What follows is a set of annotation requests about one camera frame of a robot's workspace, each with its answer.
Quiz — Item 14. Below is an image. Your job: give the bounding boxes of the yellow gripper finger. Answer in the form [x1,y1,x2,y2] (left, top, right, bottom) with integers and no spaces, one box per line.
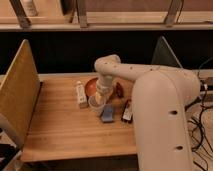
[95,92,105,104]

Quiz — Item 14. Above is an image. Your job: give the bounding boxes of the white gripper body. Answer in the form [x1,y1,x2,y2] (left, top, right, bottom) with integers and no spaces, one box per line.
[96,75,113,94]

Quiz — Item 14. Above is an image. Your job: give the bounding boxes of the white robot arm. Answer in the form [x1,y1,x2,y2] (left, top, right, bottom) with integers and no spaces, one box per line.
[94,55,200,171]

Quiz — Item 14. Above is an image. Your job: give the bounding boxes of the orange ceramic bowl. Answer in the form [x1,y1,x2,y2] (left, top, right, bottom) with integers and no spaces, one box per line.
[85,77,98,97]

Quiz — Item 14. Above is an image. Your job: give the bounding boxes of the dark red small object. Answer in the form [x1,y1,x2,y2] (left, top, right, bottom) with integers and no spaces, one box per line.
[115,82,124,98]

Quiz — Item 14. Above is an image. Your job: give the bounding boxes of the blue sponge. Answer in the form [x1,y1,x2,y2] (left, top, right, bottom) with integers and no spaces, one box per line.
[101,104,114,123]

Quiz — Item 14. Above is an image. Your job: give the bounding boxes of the small white carton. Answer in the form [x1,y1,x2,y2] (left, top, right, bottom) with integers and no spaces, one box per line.
[76,81,88,108]

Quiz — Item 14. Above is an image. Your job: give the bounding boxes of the dark side panel right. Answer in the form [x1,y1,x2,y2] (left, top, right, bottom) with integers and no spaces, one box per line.
[151,36,182,68]

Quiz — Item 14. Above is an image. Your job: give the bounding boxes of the wooden side panel left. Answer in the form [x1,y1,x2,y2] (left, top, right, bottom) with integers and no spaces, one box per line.
[0,39,40,148]

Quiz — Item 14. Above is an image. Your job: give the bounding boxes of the black cables on floor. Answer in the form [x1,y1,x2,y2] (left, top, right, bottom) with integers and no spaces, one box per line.
[185,56,213,171]

